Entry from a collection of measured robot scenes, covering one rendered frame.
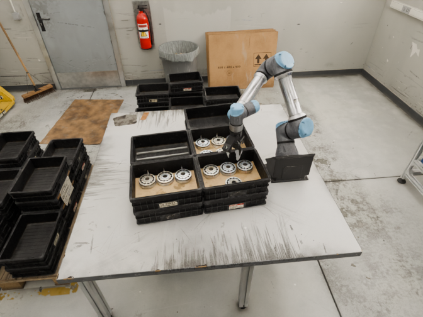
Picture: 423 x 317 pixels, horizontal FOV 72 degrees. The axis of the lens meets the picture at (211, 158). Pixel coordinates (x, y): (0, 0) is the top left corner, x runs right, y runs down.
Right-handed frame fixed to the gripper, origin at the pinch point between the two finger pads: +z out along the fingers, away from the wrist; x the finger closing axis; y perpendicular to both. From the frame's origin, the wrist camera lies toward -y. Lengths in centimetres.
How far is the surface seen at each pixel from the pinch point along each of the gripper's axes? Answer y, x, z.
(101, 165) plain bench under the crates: -28, 93, 25
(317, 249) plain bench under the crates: -19, -62, 25
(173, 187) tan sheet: -29.0, 24.9, 12.0
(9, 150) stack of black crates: -40, 202, 46
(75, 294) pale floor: -90, 78, 95
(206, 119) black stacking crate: 46, 47, 12
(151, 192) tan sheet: -39, 34, 12
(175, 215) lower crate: -40.6, 16.1, 20.9
